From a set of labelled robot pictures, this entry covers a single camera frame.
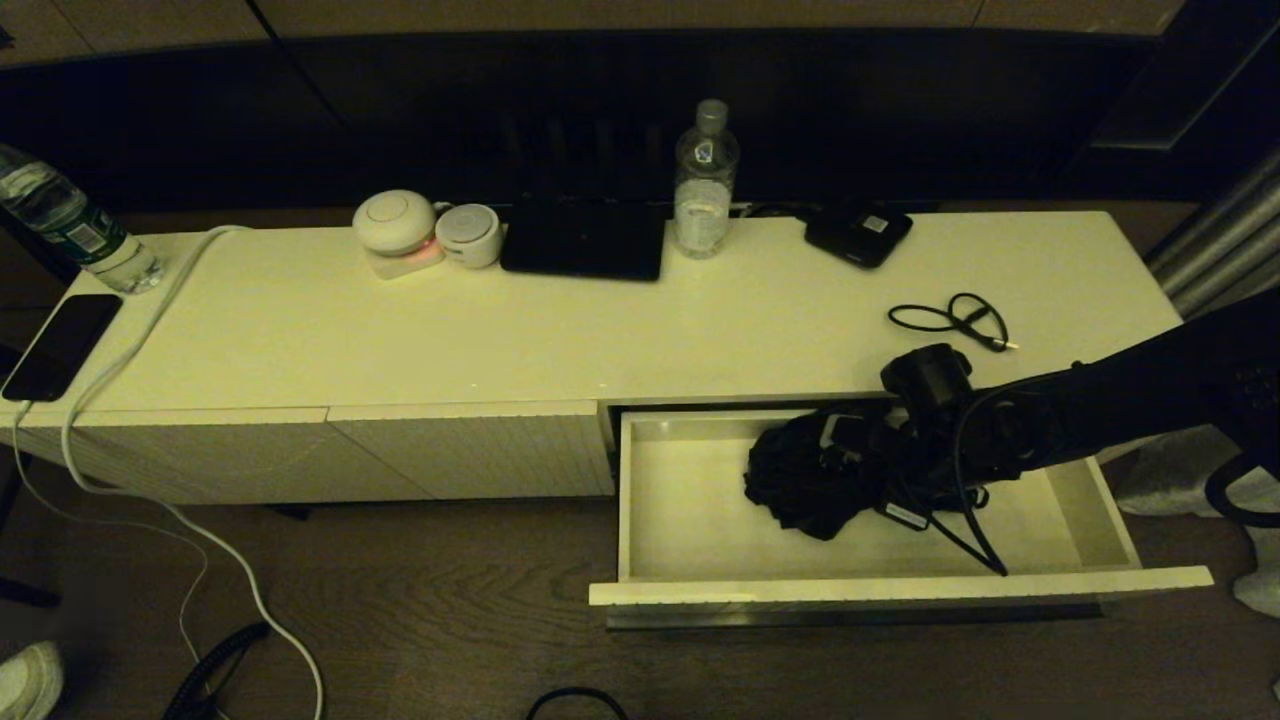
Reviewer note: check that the clear water bottle grey cap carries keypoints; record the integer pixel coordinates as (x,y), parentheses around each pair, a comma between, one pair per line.
(705,180)

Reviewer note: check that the small black router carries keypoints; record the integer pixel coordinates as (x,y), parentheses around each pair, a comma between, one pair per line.
(858,237)

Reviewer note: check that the white low cabinet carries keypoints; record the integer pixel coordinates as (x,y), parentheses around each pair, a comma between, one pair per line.
(400,340)

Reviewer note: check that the water bottle green label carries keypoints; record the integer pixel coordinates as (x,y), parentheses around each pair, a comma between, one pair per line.
(70,225)

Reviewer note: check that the black smartphone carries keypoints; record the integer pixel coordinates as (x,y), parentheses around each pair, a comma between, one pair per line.
(62,346)

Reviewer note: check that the black folding umbrella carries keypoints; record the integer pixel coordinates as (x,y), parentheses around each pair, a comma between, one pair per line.
(790,490)

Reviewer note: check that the grey curtain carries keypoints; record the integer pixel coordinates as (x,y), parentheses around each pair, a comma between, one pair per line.
(1190,470)

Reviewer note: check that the large white round lamp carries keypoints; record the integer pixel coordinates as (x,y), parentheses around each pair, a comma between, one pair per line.
(395,222)

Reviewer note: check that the white drawer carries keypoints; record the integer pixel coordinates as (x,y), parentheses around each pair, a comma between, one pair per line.
(690,500)

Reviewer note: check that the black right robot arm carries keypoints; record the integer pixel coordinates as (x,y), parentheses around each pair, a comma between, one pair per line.
(1150,390)

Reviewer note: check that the white sneaker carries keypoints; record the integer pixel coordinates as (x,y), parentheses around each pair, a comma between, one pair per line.
(30,685)

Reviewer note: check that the black flat set-top box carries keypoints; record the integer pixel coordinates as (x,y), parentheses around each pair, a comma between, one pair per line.
(580,245)

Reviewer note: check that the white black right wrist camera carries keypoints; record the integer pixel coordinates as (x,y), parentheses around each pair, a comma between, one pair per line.
(848,435)

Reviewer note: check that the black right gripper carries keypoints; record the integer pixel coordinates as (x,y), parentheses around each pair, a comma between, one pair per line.
(920,450)

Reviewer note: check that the small white round speaker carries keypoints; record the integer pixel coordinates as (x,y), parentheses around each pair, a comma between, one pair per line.
(468,235)

